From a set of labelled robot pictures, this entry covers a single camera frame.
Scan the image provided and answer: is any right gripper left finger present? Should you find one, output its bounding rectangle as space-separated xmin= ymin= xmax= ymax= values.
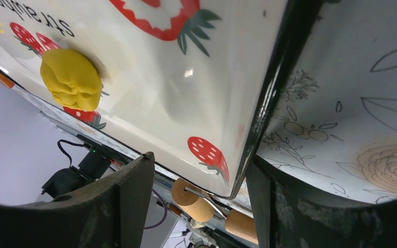
xmin=0 ymin=152 xmax=155 ymax=247

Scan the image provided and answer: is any yellow dough lump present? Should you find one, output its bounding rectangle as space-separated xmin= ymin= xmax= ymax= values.
xmin=40 ymin=49 xmax=102 ymax=111

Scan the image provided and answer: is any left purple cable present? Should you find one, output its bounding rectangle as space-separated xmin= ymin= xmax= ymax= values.
xmin=143 ymin=190 xmax=169 ymax=230

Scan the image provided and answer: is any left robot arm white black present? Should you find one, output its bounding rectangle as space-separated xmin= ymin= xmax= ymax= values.
xmin=41 ymin=139 xmax=111 ymax=198

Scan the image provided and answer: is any wooden dough roller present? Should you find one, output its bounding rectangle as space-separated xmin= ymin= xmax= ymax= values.
xmin=171 ymin=178 xmax=259 ymax=245

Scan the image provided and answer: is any strawberry print tray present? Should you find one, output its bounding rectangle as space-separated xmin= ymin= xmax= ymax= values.
xmin=0 ymin=1 xmax=324 ymax=199

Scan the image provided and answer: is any floral table mat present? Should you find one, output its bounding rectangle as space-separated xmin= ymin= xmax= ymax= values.
xmin=257 ymin=1 xmax=397 ymax=204

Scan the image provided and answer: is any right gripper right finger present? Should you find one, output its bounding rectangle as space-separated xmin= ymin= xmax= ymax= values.
xmin=246 ymin=157 xmax=397 ymax=247

